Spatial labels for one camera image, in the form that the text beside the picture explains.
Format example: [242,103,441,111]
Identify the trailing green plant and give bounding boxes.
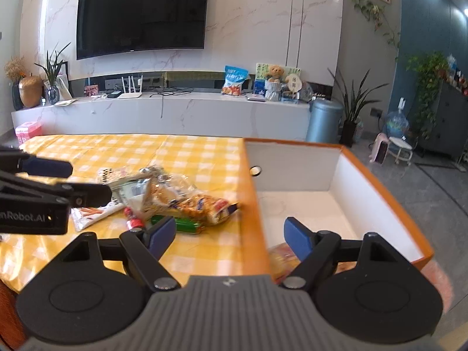
[406,52,450,140]

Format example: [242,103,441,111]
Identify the green poster board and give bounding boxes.
[255,63,301,97]

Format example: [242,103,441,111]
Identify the white round stool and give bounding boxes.
[388,136,414,166]

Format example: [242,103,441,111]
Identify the dark vase with dried flowers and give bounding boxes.
[4,56,28,111]

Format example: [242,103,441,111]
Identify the grey-blue trash can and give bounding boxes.
[305,97,344,144]

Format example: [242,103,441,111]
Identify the pink heater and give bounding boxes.
[369,132,391,165]

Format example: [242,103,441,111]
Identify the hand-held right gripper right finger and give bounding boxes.
[277,217,403,292]

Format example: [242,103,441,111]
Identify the black white checked packet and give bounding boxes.
[96,167,128,184]

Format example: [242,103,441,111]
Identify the black cable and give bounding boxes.
[148,87,194,119]

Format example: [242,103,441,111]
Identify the white marble TV cabinet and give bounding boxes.
[11,90,312,142]

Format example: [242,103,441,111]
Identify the gold vase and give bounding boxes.
[18,76,44,108]

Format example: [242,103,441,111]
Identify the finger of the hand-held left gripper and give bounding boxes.
[0,171,112,208]
[0,145,74,179]

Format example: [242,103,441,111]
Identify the white router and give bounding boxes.
[116,75,144,100]

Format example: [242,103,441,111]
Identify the yellow red snack packet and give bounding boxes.
[269,242,304,282]

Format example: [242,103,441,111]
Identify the blue water jug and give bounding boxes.
[386,97,410,137]

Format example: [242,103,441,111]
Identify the brown teddy bear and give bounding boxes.
[264,65,288,102]

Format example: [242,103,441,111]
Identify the small cola bottle red cap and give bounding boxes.
[123,207,147,230]

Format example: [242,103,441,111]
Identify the hanging vine plant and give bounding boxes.
[352,0,402,63]

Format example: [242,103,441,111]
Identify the green plant in glass vase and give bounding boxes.
[35,42,72,105]

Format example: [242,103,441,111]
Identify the pink box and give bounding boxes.
[15,121,42,145]

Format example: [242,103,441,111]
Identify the clear snack packet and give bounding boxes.
[110,166,200,221]

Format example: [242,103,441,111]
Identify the black wall television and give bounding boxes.
[76,0,211,61]

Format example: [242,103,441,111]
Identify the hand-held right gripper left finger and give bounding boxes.
[62,216,180,292]

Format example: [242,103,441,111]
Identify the blue snack bag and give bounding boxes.
[221,66,250,97]

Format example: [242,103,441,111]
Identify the green sausage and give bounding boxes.
[151,214,204,235]

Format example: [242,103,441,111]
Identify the round paper fan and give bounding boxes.
[284,74,302,97]

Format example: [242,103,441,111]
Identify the white carrot print packet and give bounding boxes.
[70,205,125,232]

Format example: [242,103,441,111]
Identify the dark grey cabinet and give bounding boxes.
[417,78,468,161]

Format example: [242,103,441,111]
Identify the potted plant in black pot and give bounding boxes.
[327,68,390,147]

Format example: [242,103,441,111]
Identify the orange and white storage box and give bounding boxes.
[239,137,436,286]

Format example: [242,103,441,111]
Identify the orange snack packet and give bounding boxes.
[172,189,241,226]

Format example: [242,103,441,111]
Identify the row of small bottles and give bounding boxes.
[446,55,468,97]

